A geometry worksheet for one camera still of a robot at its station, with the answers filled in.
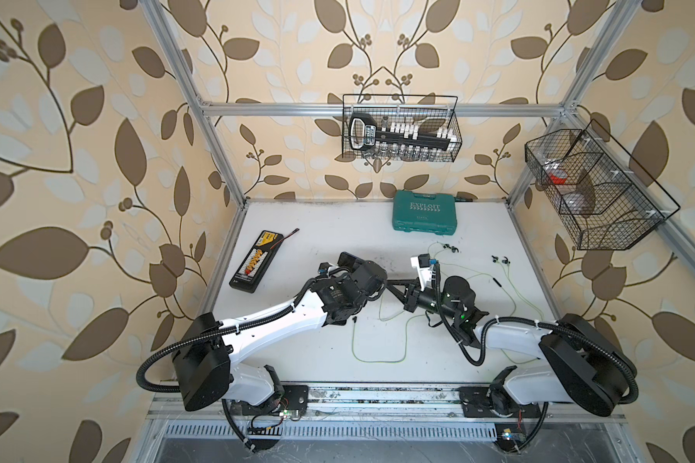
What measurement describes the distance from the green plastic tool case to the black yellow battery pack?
45cm

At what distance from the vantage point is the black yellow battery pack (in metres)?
0.96

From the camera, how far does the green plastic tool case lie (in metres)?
1.10
